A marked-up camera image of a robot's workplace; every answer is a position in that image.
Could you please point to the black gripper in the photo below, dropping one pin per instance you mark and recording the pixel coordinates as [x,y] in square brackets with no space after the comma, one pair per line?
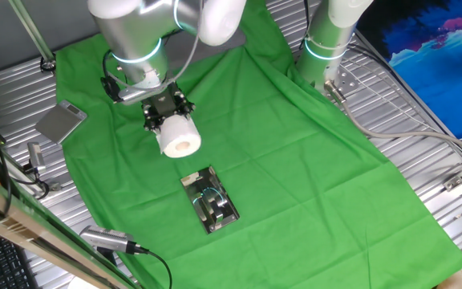
[166,105]

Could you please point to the white toilet paper roll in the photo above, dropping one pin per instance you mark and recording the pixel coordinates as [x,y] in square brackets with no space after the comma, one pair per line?
[179,134]

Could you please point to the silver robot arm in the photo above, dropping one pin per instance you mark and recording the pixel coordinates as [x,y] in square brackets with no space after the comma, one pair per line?
[134,36]

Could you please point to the chrome toilet paper holder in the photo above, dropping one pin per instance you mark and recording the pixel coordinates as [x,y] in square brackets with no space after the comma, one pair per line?
[211,200]

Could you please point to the grey flat pad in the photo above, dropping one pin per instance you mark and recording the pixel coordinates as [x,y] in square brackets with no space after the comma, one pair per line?
[181,52]

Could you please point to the silver digital scale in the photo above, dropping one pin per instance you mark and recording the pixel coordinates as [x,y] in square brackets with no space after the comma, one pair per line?
[60,122]

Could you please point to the green cloth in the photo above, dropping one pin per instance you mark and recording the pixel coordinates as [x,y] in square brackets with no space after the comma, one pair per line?
[295,180]

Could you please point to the blue painted poster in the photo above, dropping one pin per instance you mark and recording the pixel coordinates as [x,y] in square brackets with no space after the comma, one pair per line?
[435,72]

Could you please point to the small metal bracket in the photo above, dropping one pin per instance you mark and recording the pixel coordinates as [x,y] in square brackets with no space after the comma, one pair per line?
[55,187]

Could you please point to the silver ribbed camera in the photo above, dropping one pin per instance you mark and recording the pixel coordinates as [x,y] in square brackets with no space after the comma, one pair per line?
[106,237]

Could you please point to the small silver camera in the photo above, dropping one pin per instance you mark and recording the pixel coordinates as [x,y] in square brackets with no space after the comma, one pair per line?
[35,156]

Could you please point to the aluminium frame post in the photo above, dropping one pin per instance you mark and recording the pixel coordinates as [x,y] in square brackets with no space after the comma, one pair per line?
[34,34]

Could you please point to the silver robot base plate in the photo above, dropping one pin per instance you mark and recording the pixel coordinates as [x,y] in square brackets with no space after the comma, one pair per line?
[347,80]

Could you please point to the aluminium frame beam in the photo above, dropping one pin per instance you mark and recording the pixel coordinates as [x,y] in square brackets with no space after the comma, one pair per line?
[14,225]

